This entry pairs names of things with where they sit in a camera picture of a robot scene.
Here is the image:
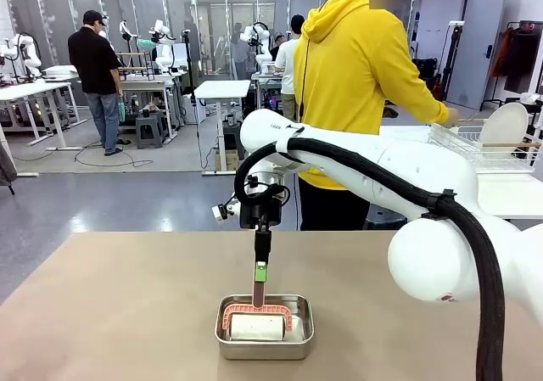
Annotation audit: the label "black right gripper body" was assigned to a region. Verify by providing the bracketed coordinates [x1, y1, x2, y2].
[239, 193, 284, 232]

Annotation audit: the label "pink maroon lint roller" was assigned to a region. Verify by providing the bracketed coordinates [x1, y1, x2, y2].
[222, 278, 294, 343]

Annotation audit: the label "white round plate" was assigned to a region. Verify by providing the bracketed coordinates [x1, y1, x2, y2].
[480, 102, 530, 154]

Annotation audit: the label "person's right forearm yellow sleeve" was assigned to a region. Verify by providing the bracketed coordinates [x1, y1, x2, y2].
[394, 70, 451, 124]

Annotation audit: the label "person's right hand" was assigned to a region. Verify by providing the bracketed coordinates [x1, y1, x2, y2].
[440, 107, 462, 128]

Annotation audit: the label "cardboard box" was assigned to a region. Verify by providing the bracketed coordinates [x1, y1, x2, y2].
[214, 149, 239, 172]

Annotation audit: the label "rectangular metal container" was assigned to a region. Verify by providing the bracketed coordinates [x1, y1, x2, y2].
[214, 294, 316, 361]

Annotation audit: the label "white background work table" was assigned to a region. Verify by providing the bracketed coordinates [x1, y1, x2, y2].
[0, 81, 84, 151]
[118, 77, 188, 143]
[193, 79, 252, 176]

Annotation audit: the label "grey plastic stool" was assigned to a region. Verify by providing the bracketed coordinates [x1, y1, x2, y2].
[134, 111, 170, 150]

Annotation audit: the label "person in white shirt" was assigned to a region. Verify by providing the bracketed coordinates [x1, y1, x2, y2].
[274, 14, 307, 123]

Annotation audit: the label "person in dark clothes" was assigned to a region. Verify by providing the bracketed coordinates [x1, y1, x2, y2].
[230, 22, 251, 83]

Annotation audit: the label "person in yellow hoodie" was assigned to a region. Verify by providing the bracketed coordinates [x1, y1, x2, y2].
[291, 0, 462, 233]

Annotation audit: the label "black bags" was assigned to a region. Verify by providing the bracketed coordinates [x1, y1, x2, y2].
[411, 57, 439, 92]

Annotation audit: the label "person in black shirt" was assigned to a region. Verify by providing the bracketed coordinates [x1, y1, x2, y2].
[66, 9, 125, 157]

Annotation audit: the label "white flat box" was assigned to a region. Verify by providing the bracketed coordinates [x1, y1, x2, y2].
[42, 64, 81, 80]

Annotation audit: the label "white side table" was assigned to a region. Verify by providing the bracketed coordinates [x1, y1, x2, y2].
[379, 124, 543, 221]

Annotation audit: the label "dark grey hanging cloth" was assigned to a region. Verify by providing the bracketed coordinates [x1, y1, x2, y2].
[0, 132, 19, 195]

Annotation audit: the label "grey door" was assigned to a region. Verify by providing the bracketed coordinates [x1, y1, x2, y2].
[446, 0, 507, 111]

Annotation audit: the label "black cart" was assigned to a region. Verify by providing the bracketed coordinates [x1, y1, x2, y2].
[503, 96, 543, 127]

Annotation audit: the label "black clothes rack with garments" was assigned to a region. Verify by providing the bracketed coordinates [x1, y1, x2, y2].
[490, 19, 543, 111]

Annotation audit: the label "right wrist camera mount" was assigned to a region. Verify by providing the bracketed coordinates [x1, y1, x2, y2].
[210, 202, 241, 224]

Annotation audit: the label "black right arm cable sleeve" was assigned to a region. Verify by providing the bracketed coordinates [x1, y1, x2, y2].
[233, 137, 506, 381]

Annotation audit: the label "white wire dish rack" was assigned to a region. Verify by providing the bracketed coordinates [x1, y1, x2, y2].
[428, 120, 543, 175]

